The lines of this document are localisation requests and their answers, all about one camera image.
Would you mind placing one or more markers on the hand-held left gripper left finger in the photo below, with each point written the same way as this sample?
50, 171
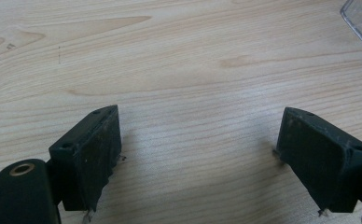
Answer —
89, 155

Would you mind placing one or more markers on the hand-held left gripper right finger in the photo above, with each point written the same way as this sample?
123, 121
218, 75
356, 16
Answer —
319, 158

